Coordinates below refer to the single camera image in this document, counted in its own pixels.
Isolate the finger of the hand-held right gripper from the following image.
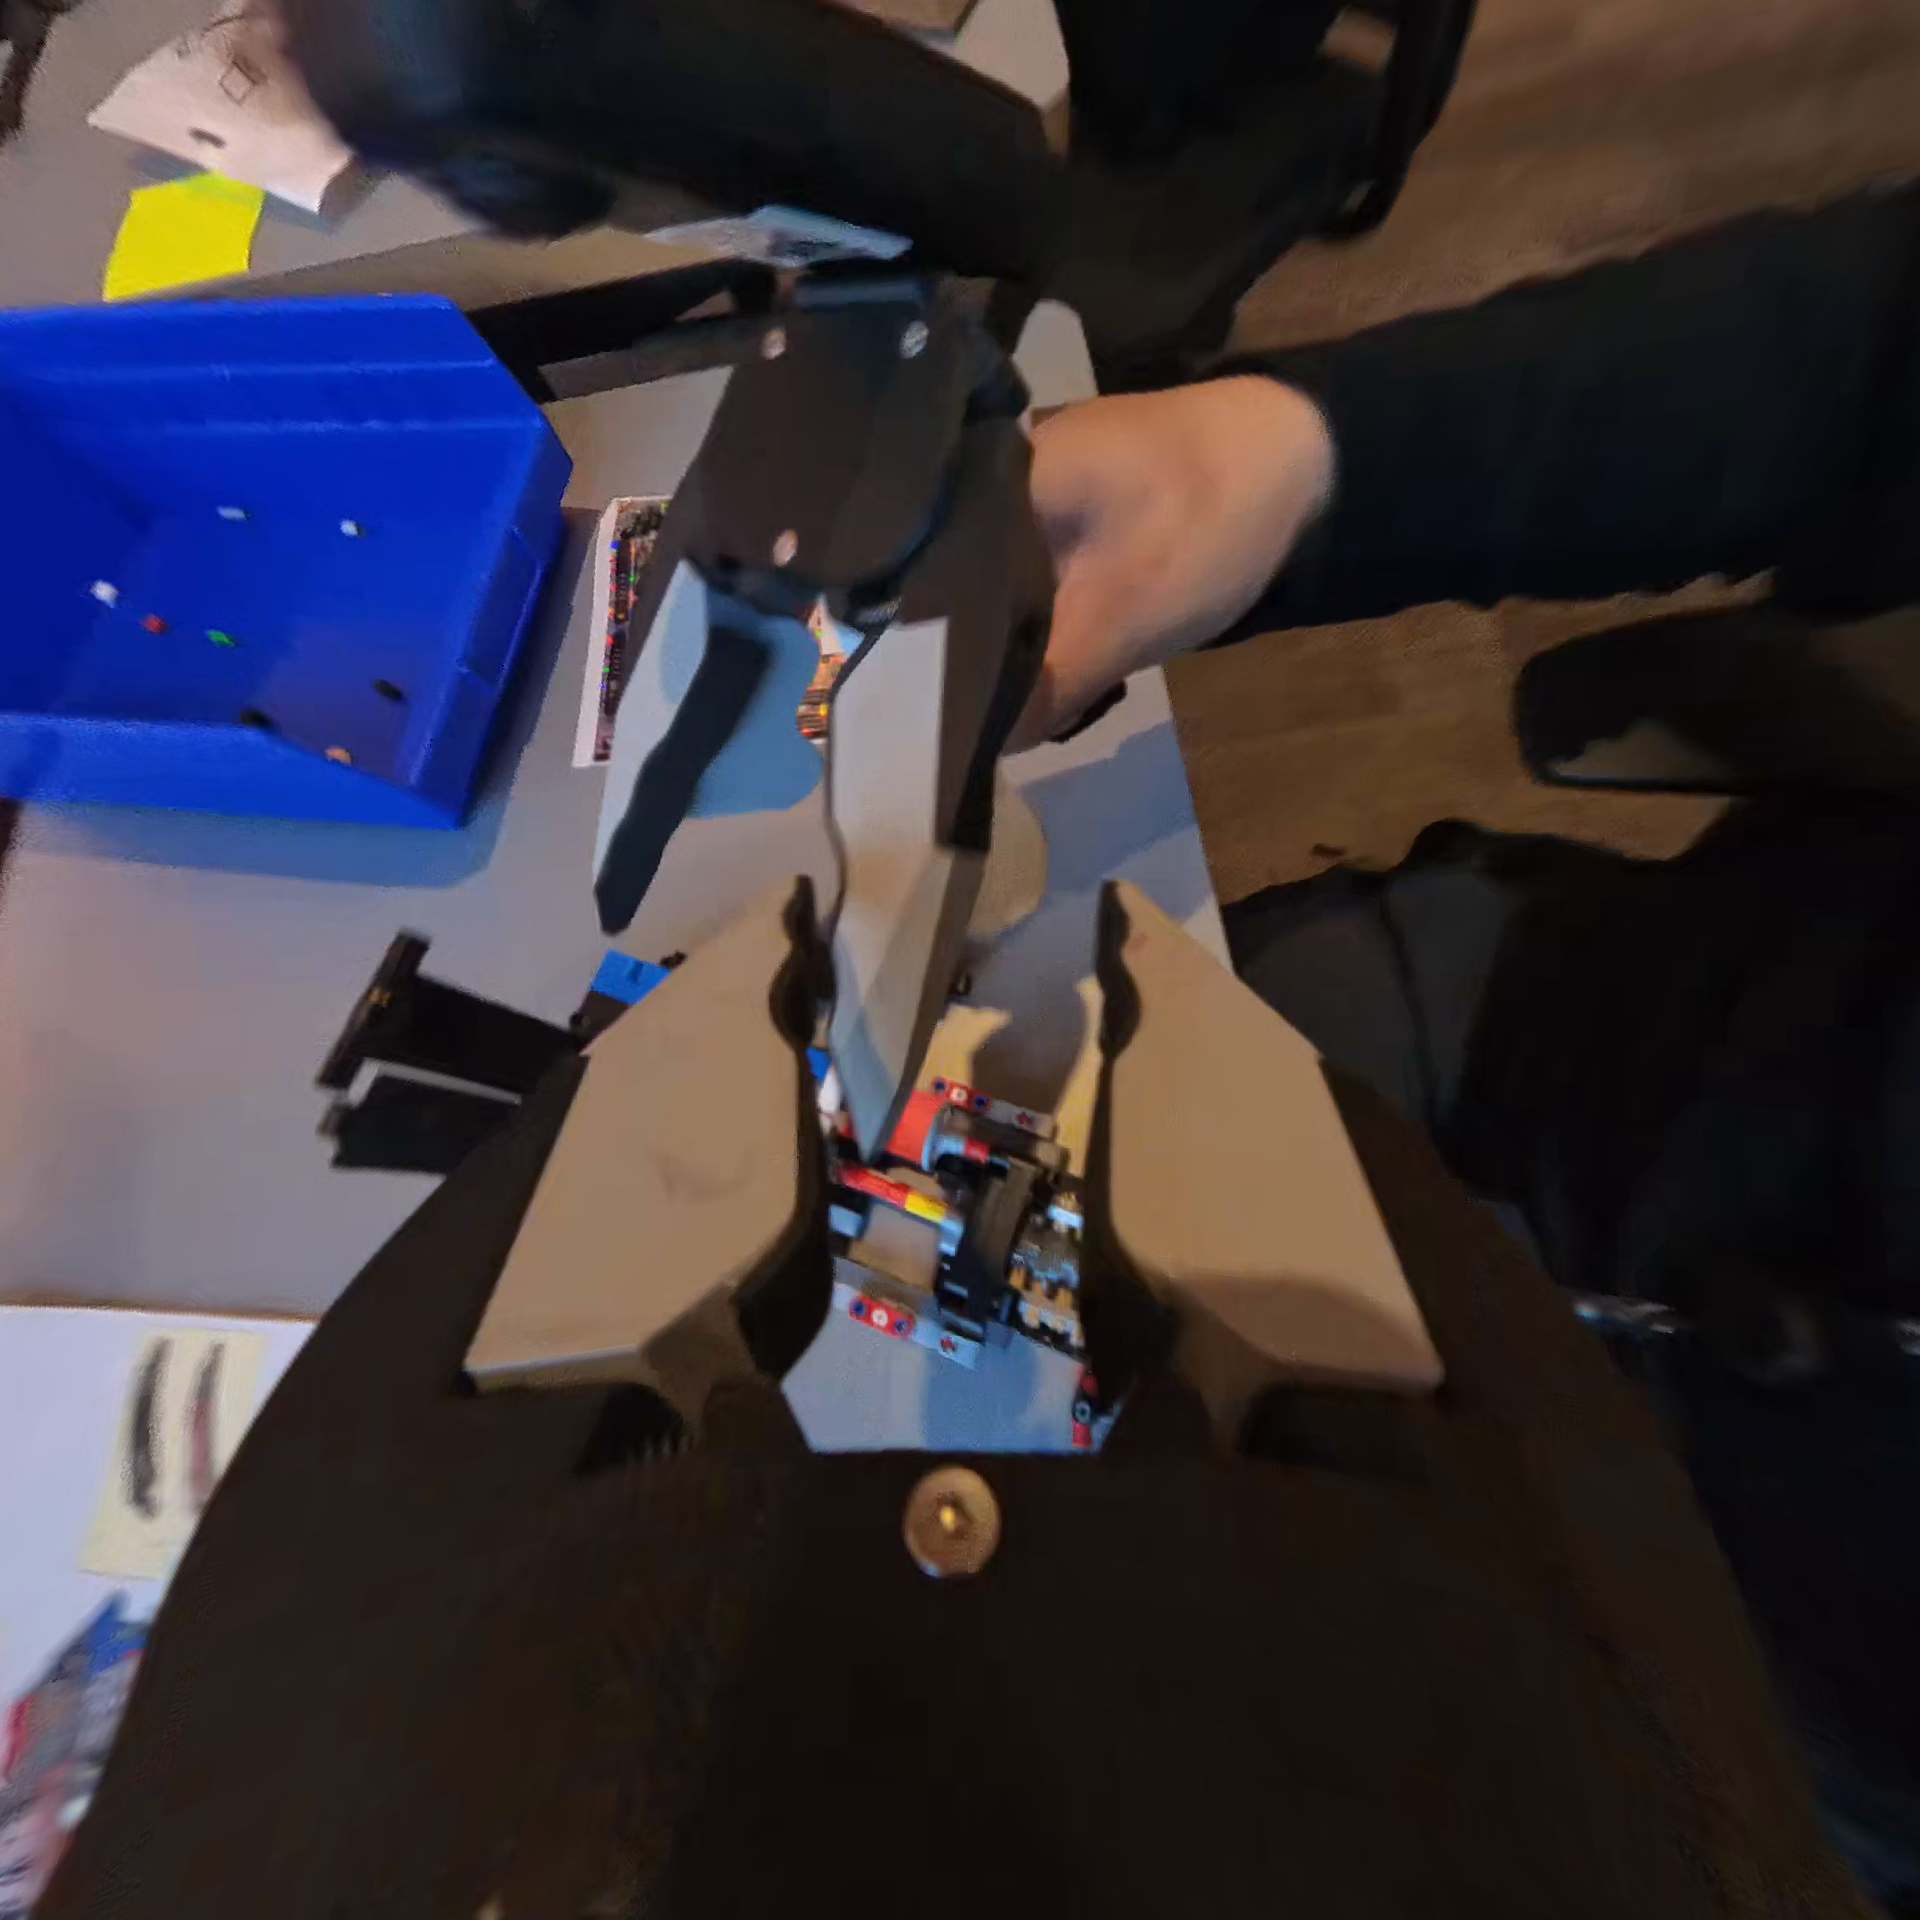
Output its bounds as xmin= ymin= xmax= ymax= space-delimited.
xmin=593 ymin=563 xmax=783 ymax=934
xmin=824 ymin=612 xmax=995 ymax=1163

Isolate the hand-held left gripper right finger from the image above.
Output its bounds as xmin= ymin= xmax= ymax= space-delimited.
xmin=1078 ymin=879 xmax=1444 ymax=1453

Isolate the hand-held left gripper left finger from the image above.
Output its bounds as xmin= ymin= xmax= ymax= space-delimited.
xmin=463 ymin=873 xmax=839 ymax=1420

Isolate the toy brick car model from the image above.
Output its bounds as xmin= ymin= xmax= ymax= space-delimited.
xmin=576 ymin=949 xmax=1127 ymax=1453

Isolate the person's right forearm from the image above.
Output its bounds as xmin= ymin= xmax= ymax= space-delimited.
xmin=1200 ymin=194 xmax=1920 ymax=646

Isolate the person's right hand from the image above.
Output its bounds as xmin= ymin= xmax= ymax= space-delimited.
xmin=1017 ymin=374 xmax=1338 ymax=753

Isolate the holographic sticker sheet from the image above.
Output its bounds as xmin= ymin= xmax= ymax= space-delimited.
xmin=575 ymin=497 xmax=874 ymax=769

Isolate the blue plastic bin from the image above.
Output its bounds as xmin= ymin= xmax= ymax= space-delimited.
xmin=0 ymin=294 xmax=576 ymax=831

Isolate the black office chair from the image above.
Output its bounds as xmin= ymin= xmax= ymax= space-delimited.
xmin=1049 ymin=0 xmax=1480 ymax=377

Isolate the black chair armrest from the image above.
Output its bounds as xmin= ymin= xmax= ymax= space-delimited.
xmin=1515 ymin=598 xmax=1920 ymax=797

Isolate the instruction booklet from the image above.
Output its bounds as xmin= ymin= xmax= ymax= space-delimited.
xmin=0 ymin=1305 xmax=319 ymax=1907

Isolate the yellow paper note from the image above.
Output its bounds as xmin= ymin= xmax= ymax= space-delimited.
xmin=103 ymin=171 xmax=271 ymax=301

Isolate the white paper sheet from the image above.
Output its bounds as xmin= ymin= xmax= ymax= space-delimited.
xmin=88 ymin=0 xmax=368 ymax=219

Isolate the grey back table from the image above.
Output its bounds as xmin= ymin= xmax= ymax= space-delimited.
xmin=0 ymin=0 xmax=1098 ymax=401

